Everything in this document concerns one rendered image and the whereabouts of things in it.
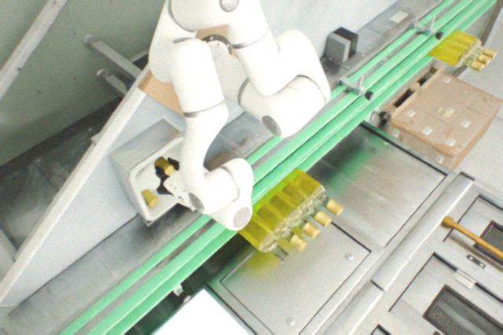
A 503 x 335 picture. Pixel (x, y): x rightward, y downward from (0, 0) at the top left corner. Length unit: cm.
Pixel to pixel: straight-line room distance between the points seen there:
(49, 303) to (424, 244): 113
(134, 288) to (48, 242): 25
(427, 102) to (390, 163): 376
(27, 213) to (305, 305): 102
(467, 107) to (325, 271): 438
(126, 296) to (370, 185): 92
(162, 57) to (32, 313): 75
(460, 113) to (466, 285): 406
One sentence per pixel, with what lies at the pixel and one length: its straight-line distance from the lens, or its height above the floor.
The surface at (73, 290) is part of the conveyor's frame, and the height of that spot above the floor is 82.
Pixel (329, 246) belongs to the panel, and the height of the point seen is 118.
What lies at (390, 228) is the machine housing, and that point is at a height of 128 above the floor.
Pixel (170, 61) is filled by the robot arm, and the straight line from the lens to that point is 79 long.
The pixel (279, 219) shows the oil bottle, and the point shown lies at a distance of 127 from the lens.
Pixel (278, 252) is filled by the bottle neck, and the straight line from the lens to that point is 124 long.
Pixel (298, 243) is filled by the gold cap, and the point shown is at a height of 115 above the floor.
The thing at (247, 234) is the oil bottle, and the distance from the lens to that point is 127.
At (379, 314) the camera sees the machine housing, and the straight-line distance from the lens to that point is 138.
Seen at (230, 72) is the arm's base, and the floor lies 88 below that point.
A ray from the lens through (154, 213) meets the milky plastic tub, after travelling 121.
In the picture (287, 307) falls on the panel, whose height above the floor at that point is 121.
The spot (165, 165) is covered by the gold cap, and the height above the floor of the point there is 84.
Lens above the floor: 149
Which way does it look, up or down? 27 degrees down
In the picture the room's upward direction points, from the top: 126 degrees clockwise
